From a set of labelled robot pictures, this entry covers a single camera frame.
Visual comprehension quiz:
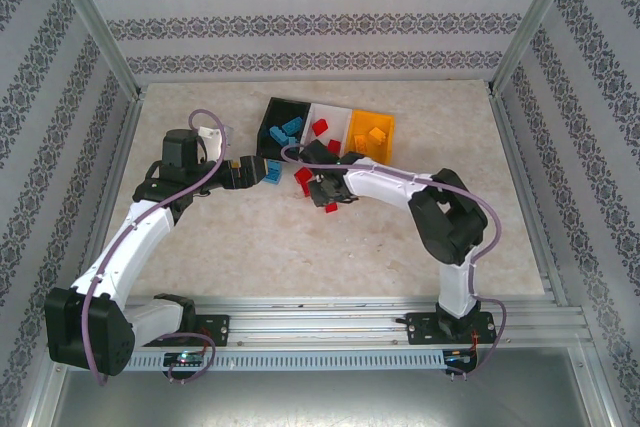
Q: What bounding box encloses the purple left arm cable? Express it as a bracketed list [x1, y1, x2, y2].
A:
[82, 109, 231, 388]

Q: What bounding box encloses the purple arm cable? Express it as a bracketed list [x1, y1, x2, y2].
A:
[280, 144, 511, 383]
[82, 109, 231, 388]

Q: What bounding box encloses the aluminium frame post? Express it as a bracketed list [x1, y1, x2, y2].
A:
[42, 0, 146, 98]
[492, 0, 586, 93]

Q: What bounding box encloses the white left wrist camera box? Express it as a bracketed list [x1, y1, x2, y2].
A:
[196, 125, 225, 162]

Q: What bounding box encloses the black plastic bin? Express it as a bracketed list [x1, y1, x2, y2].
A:
[255, 96, 312, 161]

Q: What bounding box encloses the perforated metal cable strip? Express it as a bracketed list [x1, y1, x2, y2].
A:
[127, 349, 446, 373]

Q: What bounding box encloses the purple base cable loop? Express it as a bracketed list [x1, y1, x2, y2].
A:
[167, 331, 217, 384]

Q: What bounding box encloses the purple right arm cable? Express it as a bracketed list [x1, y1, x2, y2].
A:
[280, 144, 511, 383]

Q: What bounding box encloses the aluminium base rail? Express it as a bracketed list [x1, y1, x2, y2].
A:
[124, 295, 586, 348]

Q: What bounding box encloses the yellow plastic bin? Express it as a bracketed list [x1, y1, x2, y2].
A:
[344, 109, 397, 166]

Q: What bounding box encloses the aluminium side rail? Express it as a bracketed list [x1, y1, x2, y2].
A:
[488, 86, 631, 427]

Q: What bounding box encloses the white plastic bin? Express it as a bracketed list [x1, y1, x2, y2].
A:
[299, 102, 354, 158]

